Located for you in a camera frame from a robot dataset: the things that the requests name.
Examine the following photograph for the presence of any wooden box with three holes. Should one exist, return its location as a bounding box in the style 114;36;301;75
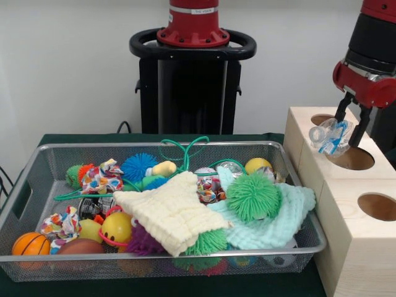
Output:
283;106;396;297

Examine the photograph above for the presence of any light blue muslin cloth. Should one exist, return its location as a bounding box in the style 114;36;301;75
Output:
207;168;317;250

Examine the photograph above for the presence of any small green spiky toy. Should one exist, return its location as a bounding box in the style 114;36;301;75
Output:
226;172;281;223

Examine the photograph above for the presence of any brown football toy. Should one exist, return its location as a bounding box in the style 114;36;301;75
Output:
57;238;105;255

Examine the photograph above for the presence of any cream knitted cloth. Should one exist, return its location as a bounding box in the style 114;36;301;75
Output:
113;171;231;257

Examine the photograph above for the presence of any dark green tablecloth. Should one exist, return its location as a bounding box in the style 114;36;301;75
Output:
0;132;329;297

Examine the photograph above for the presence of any large green spiky toy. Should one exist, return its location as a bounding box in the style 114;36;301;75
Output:
184;228;228;256

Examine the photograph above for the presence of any plain yellow ball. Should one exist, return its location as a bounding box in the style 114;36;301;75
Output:
244;157;273;176

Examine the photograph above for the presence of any colourful spotted cloth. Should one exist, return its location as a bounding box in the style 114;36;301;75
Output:
40;206;82;254

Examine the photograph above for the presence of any yellow smiley ball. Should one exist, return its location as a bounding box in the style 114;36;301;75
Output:
101;212;133;245

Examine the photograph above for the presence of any wire mesh bin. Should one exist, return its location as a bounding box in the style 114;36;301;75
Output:
0;141;328;283

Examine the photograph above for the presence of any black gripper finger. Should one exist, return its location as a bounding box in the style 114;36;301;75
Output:
348;103;374;148
335;92;353;123

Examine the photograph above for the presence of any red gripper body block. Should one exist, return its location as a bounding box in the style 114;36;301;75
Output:
332;60;396;108

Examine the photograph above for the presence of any black upright panel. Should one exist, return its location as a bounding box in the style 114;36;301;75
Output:
369;105;396;154

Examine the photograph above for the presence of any squashed clear water bottle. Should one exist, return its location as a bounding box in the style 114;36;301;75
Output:
308;119;355;158

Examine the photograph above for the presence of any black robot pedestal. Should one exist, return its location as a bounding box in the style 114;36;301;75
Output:
129;28;257;134

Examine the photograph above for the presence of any thin black cable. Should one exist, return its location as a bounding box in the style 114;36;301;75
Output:
116;120;133;134

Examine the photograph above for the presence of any orange basketball toy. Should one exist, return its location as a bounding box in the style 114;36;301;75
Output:
12;232;51;267

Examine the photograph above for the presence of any blue spiky ball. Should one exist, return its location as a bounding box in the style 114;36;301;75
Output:
142;176;170;191

